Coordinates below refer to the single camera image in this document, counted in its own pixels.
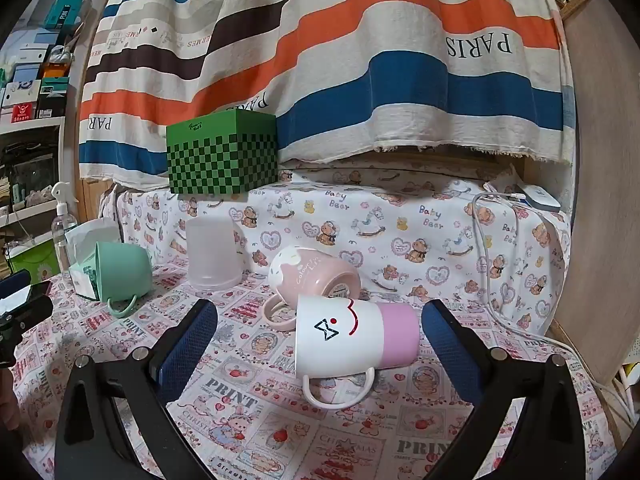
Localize white shelf unit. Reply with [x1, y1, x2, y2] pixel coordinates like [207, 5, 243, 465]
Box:
[0, 115, 68, 263]

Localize bear printed cloth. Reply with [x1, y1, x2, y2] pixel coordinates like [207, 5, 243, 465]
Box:
[100, 157, 573, 338]

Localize green storage bin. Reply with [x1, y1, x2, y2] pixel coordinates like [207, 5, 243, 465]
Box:
[9, 244, 56, 282]

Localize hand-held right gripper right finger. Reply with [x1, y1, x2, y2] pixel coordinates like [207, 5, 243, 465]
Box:
[421, 299, 586, 480]

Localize pink ceramic cup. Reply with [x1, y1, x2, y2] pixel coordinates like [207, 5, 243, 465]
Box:
[263, 246, 361, 331]

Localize white and pink cup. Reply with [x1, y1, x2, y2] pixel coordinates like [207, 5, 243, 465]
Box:
[295, 295, 420, 409]

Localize white cable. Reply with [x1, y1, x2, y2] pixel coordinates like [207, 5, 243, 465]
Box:
[470, 191, 636, 428]

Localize clear spray bottle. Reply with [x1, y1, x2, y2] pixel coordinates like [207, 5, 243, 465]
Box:
[51, 181, 80, 274]

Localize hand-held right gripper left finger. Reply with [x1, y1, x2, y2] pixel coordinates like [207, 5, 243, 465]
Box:
[54, 299, 219, 480]

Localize green checkered box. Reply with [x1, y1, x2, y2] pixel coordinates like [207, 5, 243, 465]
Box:
[166, 110, 279, 196]

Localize wooden board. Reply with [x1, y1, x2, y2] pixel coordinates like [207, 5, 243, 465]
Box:
[544, 0, 640, 387]

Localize strawberry printed tablecloth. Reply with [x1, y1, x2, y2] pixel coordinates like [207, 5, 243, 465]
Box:
[10, 255, 623, 480]

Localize tissue pack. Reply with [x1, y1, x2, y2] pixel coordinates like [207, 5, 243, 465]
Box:
[65, 219, 122, 302]

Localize translucent plastic cup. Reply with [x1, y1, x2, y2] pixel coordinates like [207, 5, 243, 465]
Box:
[185, 216, 245, 292]

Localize striped cloth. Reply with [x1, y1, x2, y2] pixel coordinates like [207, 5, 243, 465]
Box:
[77, 0, 576, 188]

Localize person's left hand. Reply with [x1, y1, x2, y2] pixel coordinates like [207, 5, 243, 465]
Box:
[0, 372, 20, 443]

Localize stack of assorted boxes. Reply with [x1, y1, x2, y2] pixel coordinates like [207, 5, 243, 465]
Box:
[0, 0, 83, 125]

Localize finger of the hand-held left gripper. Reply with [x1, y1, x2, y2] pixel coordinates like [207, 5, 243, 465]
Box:
[20, 280, 54, 322]
[0, 269, 32, 303]

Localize white power bank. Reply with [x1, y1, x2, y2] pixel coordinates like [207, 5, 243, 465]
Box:
[509, 184, 562, 214]

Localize green cup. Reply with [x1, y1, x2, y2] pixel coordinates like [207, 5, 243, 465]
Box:
[95, 241, 153, 318]

